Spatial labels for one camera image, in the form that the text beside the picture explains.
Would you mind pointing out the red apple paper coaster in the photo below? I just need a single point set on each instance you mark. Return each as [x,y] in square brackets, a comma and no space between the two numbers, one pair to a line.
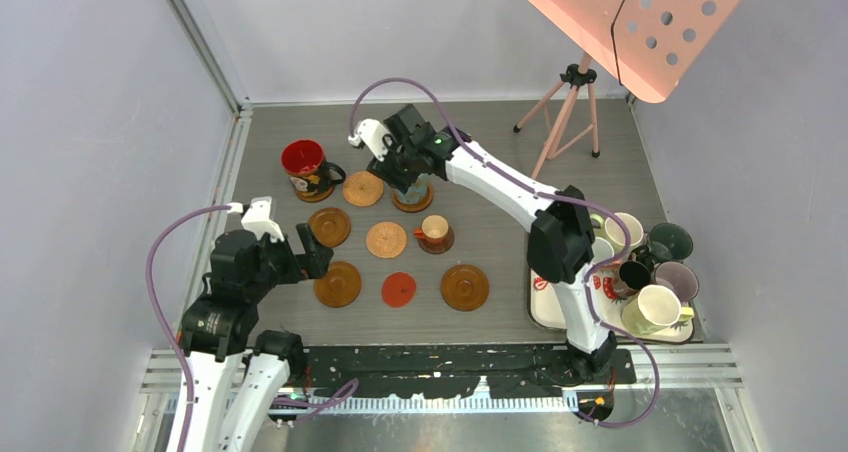
[398,289]

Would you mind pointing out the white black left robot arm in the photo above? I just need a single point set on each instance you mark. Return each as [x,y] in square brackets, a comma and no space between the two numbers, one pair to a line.
[230,378]

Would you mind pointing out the aluminium frame post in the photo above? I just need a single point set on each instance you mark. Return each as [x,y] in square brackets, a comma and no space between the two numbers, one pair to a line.
[193,31]

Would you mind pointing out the small white cup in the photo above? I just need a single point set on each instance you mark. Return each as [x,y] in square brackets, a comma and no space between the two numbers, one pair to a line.
[603,250]

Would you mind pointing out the pink music stand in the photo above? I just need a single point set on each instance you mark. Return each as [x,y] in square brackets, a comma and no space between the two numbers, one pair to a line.
[647,45]

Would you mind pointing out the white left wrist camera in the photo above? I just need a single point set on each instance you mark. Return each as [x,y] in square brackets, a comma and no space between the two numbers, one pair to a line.
[257,218]

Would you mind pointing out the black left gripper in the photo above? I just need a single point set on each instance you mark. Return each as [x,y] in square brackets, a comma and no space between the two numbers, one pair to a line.
[313,263]

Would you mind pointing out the dark green mug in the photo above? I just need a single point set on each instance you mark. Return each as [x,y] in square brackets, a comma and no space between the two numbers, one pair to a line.
[665,242]

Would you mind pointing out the cream green mug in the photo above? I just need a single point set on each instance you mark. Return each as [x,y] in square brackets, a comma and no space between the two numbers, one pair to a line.
[623,231]

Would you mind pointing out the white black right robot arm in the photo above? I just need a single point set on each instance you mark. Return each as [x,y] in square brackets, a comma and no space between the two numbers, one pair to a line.
[560,232]

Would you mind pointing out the grey purple mug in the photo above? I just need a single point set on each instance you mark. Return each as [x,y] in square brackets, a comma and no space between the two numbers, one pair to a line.
[679,278]

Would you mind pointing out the pale yellow green mug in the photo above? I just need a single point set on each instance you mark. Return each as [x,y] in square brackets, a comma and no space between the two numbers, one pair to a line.
[654,308]

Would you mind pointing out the small orange cup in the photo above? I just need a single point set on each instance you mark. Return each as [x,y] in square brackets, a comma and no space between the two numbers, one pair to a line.
[432,232]

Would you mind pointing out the blue butterfly plate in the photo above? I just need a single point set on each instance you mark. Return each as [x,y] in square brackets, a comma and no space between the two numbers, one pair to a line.
[416,192]

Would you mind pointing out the woven rattan coaster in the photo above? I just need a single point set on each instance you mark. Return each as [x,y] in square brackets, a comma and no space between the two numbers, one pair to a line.
[363,189]
[386,240]

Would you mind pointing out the black floral mug red inside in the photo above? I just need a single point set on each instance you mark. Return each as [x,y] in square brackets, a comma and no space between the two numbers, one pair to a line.
[307,167]

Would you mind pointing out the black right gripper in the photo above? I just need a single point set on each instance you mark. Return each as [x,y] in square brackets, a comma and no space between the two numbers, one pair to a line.
[385,171]

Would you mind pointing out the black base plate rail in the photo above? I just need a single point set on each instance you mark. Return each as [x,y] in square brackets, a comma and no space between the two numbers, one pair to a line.
[496,378]

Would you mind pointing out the black small cup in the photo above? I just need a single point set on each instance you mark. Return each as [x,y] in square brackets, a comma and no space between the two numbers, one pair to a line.
[631,277]

